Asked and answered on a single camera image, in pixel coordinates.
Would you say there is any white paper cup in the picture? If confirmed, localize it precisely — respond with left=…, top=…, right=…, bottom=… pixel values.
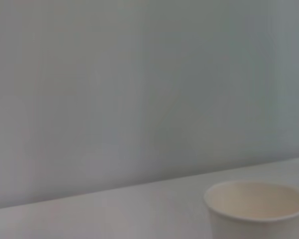
left=203, top=181, right=299, bottom=239

